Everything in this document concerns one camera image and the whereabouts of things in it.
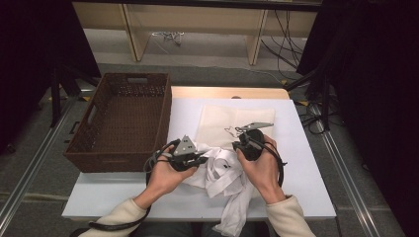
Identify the black curtain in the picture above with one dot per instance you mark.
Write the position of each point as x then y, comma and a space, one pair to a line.
378, 82
29, 49

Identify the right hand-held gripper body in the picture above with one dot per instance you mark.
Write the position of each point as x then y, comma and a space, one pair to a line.
252, 153

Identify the metal floor rail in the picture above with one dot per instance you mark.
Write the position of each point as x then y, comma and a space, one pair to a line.
359, 204
33, 164

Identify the brown woven basket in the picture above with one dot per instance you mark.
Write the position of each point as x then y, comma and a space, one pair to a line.
128, 125

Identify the black metal stand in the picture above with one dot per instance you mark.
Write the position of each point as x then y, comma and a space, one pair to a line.
56, 98

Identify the person's right hand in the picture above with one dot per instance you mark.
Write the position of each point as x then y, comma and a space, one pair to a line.
263, 174

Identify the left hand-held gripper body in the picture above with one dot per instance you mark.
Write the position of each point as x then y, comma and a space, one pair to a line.
184, 148

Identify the white shirt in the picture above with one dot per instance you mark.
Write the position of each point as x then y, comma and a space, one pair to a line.
224, 177

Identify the person's left hand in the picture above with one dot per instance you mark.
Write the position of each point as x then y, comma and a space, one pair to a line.
163, 179

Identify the light wooden shelf unit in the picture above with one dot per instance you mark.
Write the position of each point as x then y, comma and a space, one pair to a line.
197, 19

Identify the black tripod stand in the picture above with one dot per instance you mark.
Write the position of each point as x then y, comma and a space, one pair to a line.
324, 98

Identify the person's grey pants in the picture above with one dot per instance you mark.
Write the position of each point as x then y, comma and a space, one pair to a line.
171, 230

